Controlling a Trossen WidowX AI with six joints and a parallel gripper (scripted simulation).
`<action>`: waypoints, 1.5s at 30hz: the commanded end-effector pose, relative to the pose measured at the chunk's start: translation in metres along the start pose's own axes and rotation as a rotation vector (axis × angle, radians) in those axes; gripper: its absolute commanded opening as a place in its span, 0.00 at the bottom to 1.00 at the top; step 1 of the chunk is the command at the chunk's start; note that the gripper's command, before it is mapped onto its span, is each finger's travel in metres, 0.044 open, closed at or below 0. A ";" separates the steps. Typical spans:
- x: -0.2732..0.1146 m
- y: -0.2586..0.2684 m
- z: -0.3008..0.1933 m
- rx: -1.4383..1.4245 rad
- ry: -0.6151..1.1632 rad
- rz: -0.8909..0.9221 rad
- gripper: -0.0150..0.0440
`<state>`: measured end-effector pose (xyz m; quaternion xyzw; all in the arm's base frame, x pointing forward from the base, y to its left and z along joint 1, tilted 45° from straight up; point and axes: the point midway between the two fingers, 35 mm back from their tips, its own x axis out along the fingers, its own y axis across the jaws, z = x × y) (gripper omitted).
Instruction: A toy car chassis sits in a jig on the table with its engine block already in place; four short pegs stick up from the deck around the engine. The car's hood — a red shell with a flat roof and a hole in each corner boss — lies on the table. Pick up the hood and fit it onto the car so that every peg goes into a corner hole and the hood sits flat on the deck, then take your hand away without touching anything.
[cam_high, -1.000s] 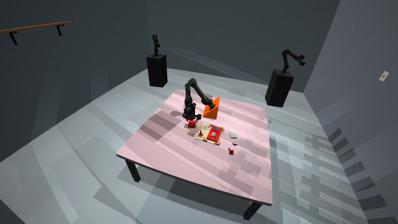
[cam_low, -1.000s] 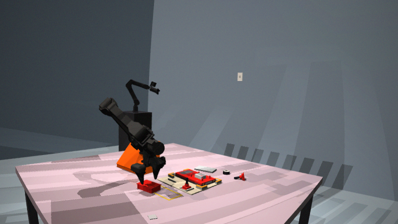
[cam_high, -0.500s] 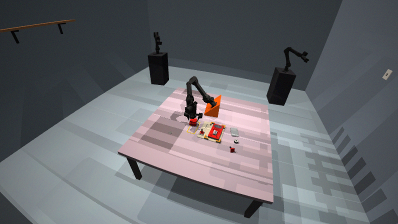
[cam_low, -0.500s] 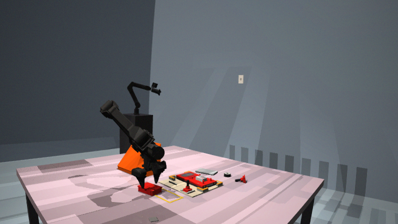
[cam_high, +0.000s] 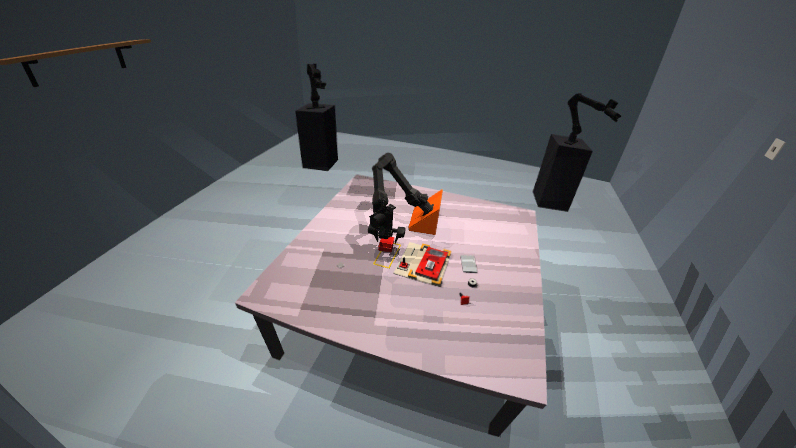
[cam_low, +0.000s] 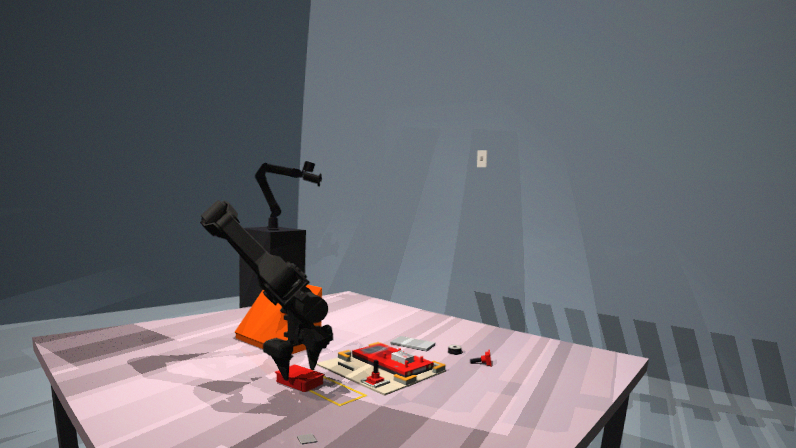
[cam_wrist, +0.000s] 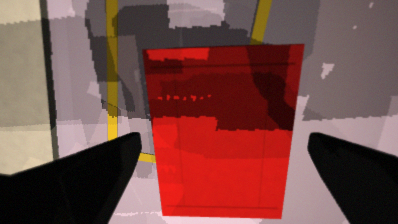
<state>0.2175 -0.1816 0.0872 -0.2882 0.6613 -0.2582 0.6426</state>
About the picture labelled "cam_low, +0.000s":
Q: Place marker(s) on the red translucent shell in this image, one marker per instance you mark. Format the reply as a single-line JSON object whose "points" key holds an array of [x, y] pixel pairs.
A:
{"points": [[301, 378]]}

